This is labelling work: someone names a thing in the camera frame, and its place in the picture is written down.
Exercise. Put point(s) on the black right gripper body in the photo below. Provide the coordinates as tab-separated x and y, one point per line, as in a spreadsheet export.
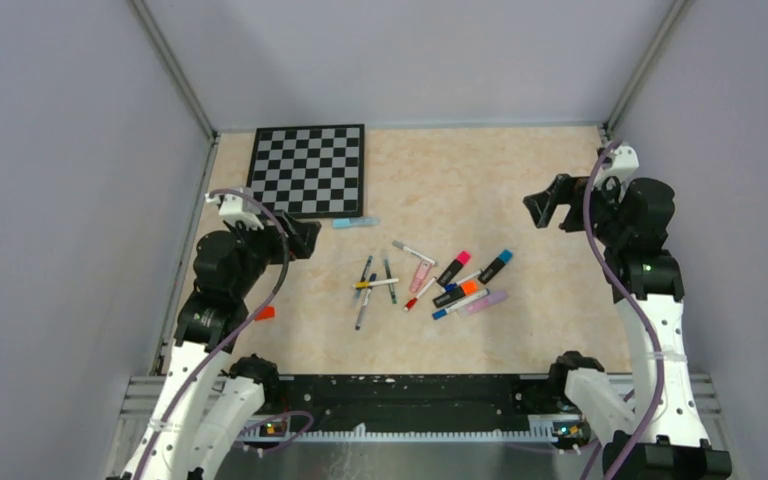
569	190

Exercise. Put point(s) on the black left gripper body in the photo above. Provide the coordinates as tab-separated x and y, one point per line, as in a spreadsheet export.
295	247

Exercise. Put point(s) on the light blue correction tape pen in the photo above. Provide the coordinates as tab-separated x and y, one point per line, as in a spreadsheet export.
355	222

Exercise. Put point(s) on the yellow capped white pen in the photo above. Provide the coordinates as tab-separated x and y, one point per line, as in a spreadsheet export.
375	283

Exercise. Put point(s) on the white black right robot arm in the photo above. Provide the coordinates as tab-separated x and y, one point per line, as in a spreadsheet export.
658	433

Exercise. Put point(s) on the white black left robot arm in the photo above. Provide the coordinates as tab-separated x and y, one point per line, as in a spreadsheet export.
206	401

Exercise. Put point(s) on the teal gel pen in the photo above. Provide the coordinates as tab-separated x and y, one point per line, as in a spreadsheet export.
363	278

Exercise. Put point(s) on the dark blue capped pen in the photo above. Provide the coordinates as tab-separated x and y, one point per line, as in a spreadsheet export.
365	296

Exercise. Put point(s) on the pink correction tape pen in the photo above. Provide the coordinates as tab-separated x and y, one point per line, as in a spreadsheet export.
420	276

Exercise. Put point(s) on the lilac highlighter pen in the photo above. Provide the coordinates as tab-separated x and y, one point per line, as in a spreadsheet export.
491	299

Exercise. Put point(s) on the black white checkerboard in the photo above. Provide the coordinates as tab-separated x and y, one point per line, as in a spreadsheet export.
310	172

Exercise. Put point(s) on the small orange block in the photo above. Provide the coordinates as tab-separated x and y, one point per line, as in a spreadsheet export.
268	312

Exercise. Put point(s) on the blue capped black highlighter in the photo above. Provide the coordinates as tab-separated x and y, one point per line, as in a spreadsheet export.
495	266

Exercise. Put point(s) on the grey capped white marker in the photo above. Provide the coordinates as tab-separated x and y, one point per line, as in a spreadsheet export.
403	247

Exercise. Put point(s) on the pink capped black highlighter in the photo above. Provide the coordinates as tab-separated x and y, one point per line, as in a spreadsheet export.
454	267

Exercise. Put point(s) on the orange capped black highlighter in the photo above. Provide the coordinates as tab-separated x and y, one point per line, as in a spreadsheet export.
457	293

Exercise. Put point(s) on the blue capped white marker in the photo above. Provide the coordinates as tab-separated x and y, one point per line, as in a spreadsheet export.
459	304

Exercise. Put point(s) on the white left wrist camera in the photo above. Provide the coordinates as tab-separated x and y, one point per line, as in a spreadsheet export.
234	209

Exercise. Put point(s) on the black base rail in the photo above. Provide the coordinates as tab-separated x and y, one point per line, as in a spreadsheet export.
420	403

